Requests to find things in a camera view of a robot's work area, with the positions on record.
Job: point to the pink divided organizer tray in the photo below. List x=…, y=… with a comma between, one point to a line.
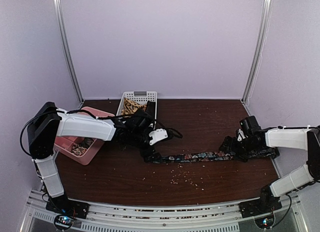
x=81, y=134

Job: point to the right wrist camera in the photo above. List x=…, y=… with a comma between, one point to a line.
x=240, y=135

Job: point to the navy floral patterned tie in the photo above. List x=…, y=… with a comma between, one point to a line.
x=212, y=156

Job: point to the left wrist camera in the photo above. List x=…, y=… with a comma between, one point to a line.
x=157, y=135

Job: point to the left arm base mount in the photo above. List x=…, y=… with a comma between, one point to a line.
x=64, y=205

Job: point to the aluminium front rail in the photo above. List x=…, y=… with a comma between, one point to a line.
x=226, y=216

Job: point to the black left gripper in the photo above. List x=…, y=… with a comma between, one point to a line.
x=144, y=153

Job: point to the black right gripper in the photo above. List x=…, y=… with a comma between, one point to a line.
x=243, y=158

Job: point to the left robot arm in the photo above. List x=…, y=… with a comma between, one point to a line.
x=51, y=122

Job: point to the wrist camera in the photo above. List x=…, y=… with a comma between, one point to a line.
x=157, y=135
x=240, y=135

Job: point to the dark brown red floral tie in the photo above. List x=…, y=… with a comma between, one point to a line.
x=151, y=108

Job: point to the yellow floral tie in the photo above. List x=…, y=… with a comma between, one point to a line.
x=130, y=107

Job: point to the aluminium frame post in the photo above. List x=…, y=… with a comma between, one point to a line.
x=257, y=56
x=66, y=50

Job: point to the left aluminium frame post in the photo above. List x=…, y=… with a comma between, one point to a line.
x=66, y=50

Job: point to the right aluminium frame post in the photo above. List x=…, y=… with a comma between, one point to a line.
x=257, y=56

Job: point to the rolled ties in tray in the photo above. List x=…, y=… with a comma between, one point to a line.
x=81, y=148

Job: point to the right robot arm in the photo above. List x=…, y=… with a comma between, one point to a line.
x=303, y=139

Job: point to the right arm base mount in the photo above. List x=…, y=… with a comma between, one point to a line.
x=259, y=206

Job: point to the white perforated plastic basket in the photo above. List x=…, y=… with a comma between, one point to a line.
x=141, y=97

